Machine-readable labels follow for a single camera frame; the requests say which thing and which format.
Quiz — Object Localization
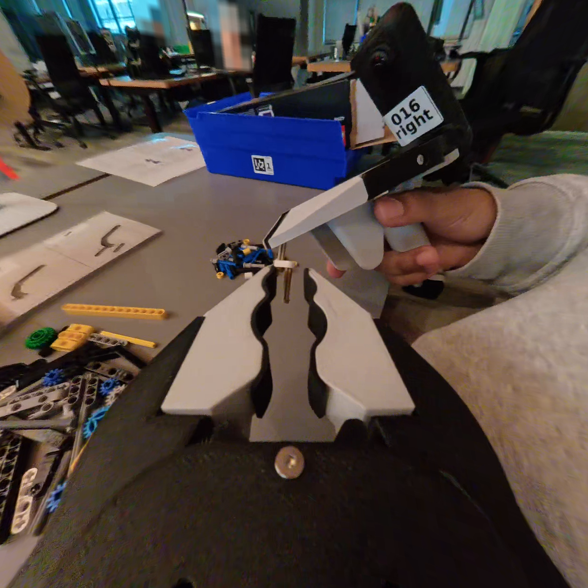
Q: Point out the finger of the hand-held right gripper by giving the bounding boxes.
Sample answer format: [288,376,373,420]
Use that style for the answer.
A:
[263,176,369,251]

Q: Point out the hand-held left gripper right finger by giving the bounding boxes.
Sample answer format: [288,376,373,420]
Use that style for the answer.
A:
[303,269,415,441]

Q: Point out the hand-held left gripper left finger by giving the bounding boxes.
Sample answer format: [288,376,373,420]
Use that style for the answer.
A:
[161,266,278,442]

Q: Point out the tan lego axle with bush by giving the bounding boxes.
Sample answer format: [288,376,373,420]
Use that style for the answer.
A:
[273,243,299,305]

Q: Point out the person's right forearm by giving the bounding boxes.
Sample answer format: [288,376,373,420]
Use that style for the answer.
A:
[441,174,588,295]

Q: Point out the thin yellow lego beam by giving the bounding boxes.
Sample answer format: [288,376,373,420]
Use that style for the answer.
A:
[99,330,158,348]

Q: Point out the long yellow lego beam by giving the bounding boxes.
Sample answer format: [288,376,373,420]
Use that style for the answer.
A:
[61,303,167,321]

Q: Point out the yellow lego plate piece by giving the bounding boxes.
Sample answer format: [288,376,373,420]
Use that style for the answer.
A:
[50,324,95,352]

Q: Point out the green lego gear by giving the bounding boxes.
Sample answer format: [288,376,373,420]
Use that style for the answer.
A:
[25,327,58,350]

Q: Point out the large pile of lego parts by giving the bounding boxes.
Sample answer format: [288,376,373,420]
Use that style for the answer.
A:
[0,342,148,547]

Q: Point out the person's right hand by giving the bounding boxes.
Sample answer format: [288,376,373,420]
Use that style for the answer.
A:
[326,186,499,288]

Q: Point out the wooden office table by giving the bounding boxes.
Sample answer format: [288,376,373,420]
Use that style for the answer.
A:
[307,57,462,76]
[99,69,253,134]

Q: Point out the blue plastic bin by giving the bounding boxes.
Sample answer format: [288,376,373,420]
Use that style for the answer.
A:
[184,92,368,191]

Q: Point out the small blue toy car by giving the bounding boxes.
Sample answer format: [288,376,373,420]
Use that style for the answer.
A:
[210,239,276,280]

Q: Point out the black office chair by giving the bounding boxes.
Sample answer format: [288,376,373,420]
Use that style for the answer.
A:
[14,32,108,150]
[252,14,297,98]
[459,0,588,138]

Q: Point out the open instruction booklet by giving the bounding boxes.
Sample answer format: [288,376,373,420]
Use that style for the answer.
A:
[0,211,162,324]

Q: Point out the person's grey hoodie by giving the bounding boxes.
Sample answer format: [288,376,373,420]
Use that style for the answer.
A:
[411,250,588,588]

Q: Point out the white flat board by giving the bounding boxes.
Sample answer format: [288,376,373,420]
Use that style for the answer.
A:
[0,192,59,238]

